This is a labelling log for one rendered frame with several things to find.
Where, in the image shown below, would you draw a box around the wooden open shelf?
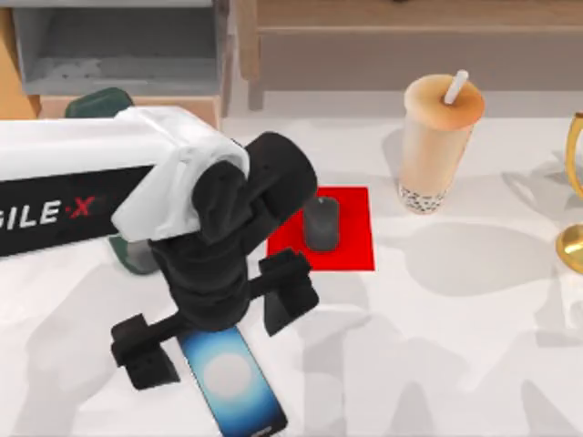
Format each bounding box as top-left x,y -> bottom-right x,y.
240,0 -> 583,112

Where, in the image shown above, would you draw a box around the red square mat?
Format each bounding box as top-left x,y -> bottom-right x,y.
265,186 -> 376,273

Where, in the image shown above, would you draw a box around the gold trophy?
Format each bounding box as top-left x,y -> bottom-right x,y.
556,111 -> 583,276

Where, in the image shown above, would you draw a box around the white drinking straw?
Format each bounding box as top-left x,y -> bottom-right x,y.
444,68 -> 471,106

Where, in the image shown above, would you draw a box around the smartphone with blue screen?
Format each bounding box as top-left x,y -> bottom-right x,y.
176,324 -> 291,437

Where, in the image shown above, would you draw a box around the wooden cupboard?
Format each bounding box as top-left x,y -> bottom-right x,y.
0,0 -> 43,123

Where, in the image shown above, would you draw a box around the bubble tea cup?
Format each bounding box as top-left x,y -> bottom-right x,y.
397,74 -> 486,215

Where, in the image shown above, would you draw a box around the grey pierced drawer inside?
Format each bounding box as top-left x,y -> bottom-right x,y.
10,0 -> 231,97

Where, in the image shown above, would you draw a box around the dark grey computer mouse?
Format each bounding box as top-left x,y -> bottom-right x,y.
303,196 -> 341,253

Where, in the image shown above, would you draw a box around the dark green bottle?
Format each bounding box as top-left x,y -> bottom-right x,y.
63,87 -> 159,278

